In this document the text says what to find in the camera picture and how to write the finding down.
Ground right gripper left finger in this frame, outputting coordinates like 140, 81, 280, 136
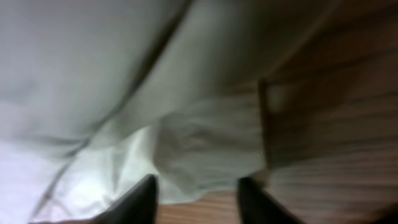
90, 174, 159, 224

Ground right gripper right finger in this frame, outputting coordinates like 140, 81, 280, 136
237, 177, 303, 224

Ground beige khaki shorts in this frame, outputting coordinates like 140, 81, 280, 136
1, 0, 338, 223

